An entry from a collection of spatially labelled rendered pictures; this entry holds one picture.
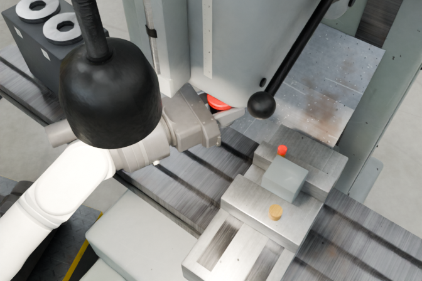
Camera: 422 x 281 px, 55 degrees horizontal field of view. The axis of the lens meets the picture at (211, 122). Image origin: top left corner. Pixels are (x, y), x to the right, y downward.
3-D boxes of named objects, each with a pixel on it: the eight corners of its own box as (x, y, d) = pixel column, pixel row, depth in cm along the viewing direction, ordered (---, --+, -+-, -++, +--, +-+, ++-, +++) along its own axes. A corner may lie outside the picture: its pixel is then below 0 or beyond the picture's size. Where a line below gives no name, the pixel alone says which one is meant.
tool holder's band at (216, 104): (217, 114, 64) (217, 110, 63) (201, 95, 67) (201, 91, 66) (242, 101, 66) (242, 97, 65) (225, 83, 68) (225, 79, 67)
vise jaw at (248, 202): (295, 254, 68) (299, 246, 64) (219, 208, 73) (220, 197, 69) (311, 226, 71) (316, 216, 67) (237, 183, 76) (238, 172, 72)
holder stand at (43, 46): (83, 119, 94) (57, 55, 78) (30, 73, 102) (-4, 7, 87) (124, 90, 99) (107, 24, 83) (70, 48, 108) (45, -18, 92)
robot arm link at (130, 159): (151, 169, 59) (74, 203, 56) (140, 162, 69) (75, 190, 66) (120, 96, 58) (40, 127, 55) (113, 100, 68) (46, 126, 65)
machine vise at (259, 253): (255, 328, 67) (262, 313, 58) (182, 276, 72) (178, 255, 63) (340, 175, 85) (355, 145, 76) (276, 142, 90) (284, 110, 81)
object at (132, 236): (213, 354, 83) (213, 344, 73) (93, 252, 95) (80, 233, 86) (326, 179, 107) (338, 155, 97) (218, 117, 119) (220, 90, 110)
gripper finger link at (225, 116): (242, 113, 68) (209, 127, 66) (243, 101, 65) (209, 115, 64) (247, 120, 67) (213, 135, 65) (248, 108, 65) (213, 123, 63)
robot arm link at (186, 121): (221, 121, 59) (146, 155, 56) (221, 157, 67) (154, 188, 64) (184, 67, 66) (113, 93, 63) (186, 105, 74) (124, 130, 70)
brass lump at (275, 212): (277, 223, 67) (278, 219, 65) (265, 216, 67) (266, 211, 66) (283, 213, 68) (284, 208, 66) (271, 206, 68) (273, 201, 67)
